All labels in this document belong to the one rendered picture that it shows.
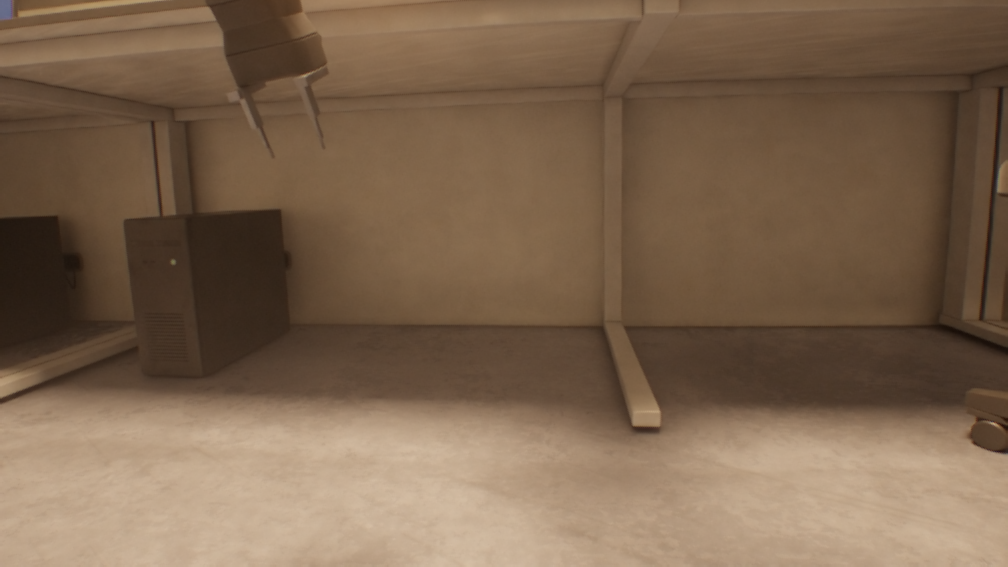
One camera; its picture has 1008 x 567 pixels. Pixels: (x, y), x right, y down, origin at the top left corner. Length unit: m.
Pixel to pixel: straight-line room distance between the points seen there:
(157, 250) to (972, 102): 2.17
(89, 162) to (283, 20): 1.88
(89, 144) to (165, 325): 1.01
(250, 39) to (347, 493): 0.64
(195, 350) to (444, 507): 0.84
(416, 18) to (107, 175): 1.61
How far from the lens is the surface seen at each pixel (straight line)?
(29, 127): 2.38
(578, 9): 0.84
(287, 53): 0.48
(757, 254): 1.72
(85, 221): 2.35
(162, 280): 1.45
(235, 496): 0.92
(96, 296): 2.37
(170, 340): 1.48
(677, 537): 0.76
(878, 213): 1.86
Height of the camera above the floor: 0.45
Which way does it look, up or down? 7 degrees down
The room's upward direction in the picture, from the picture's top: 1 degrees counter-clockwise
